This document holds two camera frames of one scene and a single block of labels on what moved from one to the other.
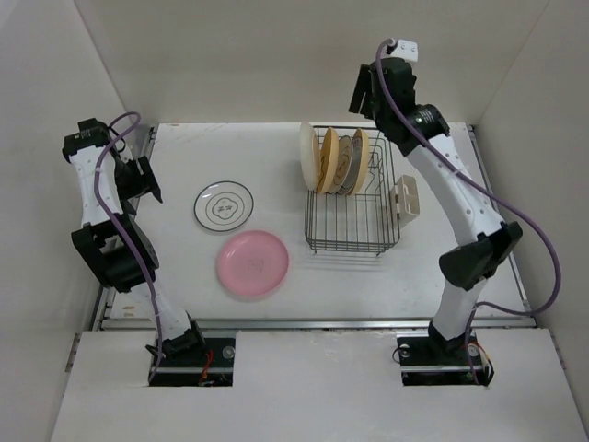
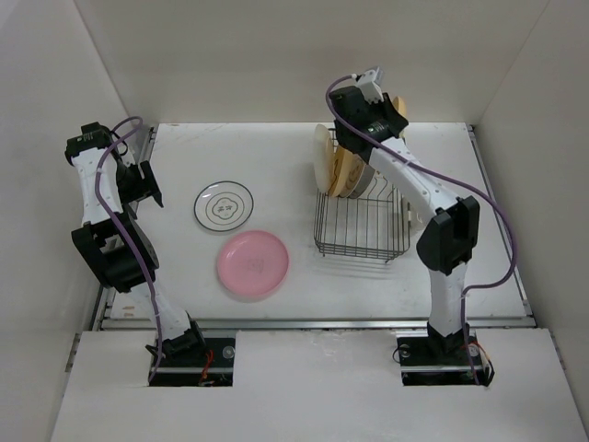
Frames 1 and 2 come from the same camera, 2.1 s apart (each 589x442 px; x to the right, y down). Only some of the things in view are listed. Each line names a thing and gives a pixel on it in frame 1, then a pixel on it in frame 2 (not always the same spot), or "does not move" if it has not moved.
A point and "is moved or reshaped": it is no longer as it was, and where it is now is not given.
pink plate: [252, 262] does not move
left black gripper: [143, 181] does not move
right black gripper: [363, 86] to [387, 110]
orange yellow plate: [364, 162] is moved or reshaped
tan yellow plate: [329, 160] to [341, 168]
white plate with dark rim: [224, 205] does not move
